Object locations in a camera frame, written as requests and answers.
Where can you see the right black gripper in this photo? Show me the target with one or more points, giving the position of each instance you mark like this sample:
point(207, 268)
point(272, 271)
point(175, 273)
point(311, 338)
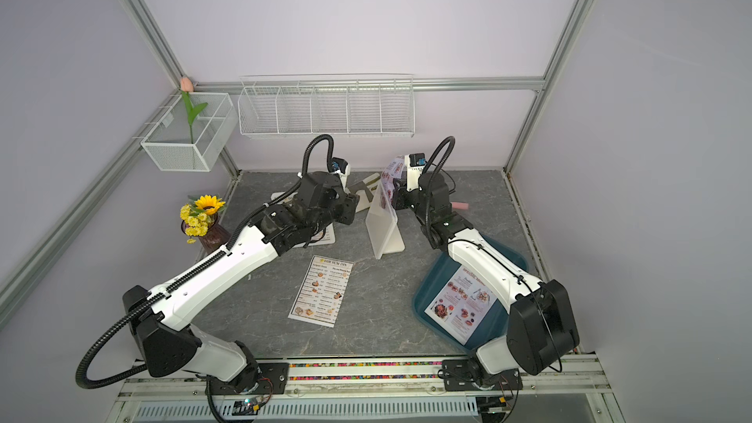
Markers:
point(401, 193)

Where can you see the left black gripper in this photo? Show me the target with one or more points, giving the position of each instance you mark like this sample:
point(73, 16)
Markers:
point(349, 210)

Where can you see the special menu sheet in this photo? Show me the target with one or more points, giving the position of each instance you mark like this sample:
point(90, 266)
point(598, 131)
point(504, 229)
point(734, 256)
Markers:
point(389, 175)
point(461, 304)

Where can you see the white menu holder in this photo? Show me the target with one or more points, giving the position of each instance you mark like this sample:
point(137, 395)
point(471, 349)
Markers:
point(294, 226)
point(382, 225)

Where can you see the dim sum menu sheet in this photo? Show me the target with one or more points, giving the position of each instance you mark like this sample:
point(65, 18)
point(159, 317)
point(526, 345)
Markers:
point(320, 296)

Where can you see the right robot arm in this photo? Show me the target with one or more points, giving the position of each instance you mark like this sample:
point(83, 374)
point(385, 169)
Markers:
point(541, 326)

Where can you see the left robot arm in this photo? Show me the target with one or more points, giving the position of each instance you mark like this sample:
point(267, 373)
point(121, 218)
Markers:
point(166, 335)

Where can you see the yellow sunflower bouquet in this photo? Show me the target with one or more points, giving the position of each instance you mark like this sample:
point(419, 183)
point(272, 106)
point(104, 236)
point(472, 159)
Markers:
point(199, 214)

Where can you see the teal plastic tray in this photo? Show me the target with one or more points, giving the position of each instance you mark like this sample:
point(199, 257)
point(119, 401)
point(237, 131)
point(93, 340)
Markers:
point(493, 325)

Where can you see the small white mesh basket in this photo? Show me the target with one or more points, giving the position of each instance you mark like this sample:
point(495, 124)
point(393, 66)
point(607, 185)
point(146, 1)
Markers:
point(168, 144)

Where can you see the pink artificial tulip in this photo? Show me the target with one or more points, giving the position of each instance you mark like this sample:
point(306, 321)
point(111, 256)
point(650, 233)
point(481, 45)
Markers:
point(192, 111)

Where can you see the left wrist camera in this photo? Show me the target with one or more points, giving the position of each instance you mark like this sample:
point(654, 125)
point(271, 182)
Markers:
point(340, 168)

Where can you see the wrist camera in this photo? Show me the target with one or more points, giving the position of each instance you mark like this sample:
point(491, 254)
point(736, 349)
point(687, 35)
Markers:
point(340, 168)
point(414, 167)

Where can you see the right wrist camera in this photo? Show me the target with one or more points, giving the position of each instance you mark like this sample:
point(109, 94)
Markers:
point(414, 167)

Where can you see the long white wire basket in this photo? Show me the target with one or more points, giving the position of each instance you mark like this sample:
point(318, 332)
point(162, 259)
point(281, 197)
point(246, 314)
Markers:
point(287, 105)

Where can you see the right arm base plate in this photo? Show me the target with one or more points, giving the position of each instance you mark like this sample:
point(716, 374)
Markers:
point(482, 377)

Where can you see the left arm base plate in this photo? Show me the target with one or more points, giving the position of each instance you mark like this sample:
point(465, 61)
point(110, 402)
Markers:
point(265, 378)

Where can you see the aluminium front rail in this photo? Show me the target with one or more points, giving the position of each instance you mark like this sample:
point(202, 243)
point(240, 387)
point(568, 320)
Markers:
point(357, 389)

